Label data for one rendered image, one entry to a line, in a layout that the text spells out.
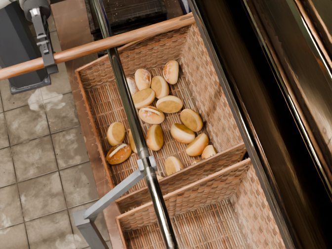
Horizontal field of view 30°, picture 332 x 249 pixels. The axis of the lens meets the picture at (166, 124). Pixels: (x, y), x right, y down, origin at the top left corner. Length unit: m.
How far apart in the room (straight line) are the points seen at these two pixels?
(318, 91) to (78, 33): 1.50
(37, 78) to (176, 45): 1.00
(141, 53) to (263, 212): 0.77
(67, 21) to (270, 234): 1.26
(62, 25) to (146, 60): 0.44
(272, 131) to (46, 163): 1.78
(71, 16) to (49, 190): 0.81
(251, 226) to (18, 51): 1.43
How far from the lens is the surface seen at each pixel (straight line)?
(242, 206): 2.08
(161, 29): 1.75
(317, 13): 1.09
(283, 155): 1.32
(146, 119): 2.26
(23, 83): 3.15
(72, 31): 2.59
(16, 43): 2.90
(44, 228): 2.85
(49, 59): 1.73
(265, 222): 1.94
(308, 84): 1.28
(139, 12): 2.31
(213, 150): 2.13
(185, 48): 2.35
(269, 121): 1.36
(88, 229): 1.84
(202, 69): 2.22
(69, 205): 2.86
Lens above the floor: 2.60
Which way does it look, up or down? 62 degrees down
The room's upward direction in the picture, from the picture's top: 11 degrees counter-clockwise
